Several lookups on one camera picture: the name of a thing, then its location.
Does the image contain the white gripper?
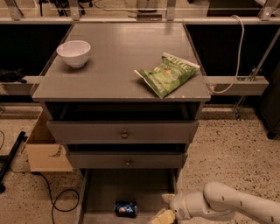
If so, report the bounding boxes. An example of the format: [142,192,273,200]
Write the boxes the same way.
[148,193,191,224]

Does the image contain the white ceramic bowl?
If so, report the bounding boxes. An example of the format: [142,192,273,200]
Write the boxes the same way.
[56,40,91,67]

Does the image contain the brown cardboard box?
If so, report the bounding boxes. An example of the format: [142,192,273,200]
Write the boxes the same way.
[25,112,73,172]

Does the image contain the white hanging cable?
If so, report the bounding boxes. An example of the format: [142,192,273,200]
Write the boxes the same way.
[209,14,245,95]

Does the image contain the green chip bag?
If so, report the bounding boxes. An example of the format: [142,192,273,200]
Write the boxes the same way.
[135,52,200,99]

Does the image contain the grey drawer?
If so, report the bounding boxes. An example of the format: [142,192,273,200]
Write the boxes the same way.
[46,121,198,144]
[76,169,177,224]
[67,151,187,169]

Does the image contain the grey middle drawer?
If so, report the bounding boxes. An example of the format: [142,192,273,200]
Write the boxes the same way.
[67,151,187,169]

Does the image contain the black object on rail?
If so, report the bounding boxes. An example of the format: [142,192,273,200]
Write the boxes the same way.
[0,69,27,83]

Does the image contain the grey top drawer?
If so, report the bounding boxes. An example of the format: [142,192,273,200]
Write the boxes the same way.
[46,121,198,144]

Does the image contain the grey drawer cabinet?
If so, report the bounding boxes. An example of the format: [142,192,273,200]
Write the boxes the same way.
[31,22,212,224]

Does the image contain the blue pepsi can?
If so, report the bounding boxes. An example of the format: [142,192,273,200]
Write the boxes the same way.
[115,201,137,217]

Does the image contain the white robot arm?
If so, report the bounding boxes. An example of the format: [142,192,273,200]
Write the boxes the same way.
[148,182,280,224]

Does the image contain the black stand leg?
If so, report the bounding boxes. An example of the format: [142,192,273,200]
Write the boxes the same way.
[0,131,27,193]

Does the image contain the grey bottom drawer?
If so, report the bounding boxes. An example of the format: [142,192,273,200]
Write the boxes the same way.
[76,169,177,224]

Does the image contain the grey metal rail frame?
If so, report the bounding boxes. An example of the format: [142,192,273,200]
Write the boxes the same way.
[0,0,280,97]

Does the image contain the black floor cable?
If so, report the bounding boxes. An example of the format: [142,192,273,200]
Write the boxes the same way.
[31,171,81,224]

